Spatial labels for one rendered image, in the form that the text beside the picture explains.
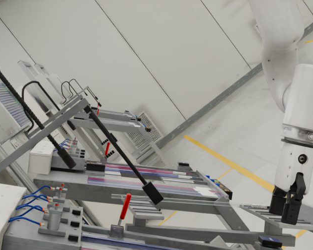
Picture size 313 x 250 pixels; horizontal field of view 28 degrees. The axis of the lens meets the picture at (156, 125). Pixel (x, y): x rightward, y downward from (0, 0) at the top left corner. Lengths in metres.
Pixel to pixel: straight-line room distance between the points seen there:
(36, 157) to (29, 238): 1.32
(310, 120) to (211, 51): 7.76
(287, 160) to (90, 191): 1.09
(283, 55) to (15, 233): 0.66
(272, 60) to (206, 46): 7.67
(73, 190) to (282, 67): 1.10
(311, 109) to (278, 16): 0.20
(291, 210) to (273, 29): 0.36
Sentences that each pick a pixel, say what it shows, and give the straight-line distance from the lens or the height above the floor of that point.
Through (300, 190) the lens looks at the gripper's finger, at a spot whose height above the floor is 0.95.
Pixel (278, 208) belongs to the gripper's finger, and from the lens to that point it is 1.38.
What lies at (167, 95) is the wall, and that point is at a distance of 8.93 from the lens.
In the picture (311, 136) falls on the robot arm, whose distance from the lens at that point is 1.29.
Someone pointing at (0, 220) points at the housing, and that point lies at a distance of 1.13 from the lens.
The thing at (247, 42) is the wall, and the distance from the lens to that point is 9.15.
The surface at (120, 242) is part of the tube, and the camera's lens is 1.41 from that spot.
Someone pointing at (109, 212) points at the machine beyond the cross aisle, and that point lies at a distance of 5.90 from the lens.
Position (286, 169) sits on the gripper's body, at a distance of 1.30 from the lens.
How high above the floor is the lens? 1.37
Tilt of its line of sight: 7 degrees down
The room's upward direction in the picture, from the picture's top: 37 degrees counter-clockwise
